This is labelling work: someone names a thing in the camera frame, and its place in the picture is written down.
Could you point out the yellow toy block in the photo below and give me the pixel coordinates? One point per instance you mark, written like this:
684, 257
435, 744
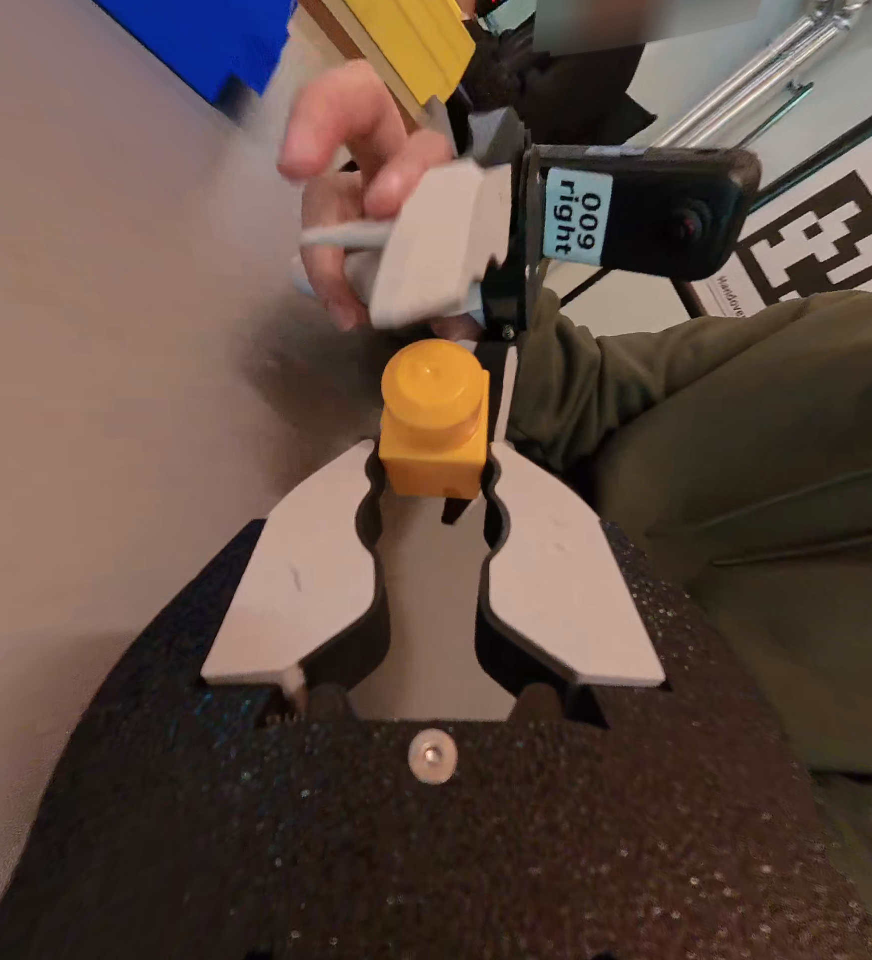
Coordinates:
436, 465

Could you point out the blue plastic bin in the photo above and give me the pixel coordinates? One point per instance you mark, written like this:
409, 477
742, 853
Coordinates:
196, 37

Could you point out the person's right hand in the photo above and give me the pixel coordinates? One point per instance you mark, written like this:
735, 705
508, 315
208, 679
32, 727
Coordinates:
346, 120

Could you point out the chrome metal tubes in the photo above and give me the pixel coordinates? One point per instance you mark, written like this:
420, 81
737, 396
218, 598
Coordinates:
765, 70

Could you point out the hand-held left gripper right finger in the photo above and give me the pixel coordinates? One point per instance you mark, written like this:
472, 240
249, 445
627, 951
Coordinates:
571, 585

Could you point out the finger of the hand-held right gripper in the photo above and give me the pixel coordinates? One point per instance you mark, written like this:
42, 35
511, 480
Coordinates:
505, 397

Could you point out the fiducial marker sign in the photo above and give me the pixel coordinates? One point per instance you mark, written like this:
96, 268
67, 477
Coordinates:
818, 255

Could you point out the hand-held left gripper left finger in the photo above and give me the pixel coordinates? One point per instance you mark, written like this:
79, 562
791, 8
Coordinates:
301, 577

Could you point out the dark cloth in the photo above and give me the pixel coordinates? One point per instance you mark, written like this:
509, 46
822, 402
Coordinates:
571, 90

